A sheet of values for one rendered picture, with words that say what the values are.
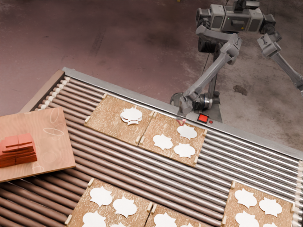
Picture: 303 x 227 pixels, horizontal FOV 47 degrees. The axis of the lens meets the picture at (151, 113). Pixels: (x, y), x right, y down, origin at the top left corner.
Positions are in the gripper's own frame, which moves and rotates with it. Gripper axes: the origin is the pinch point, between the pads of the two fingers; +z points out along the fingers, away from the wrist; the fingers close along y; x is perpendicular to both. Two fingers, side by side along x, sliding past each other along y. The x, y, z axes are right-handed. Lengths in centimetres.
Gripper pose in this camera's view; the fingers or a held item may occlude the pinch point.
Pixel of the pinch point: (183, 120)
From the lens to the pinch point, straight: 248.1
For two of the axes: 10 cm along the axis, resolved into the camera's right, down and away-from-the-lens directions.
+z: 0.4, 7.5, 6.6
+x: -9.5, -1.7, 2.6
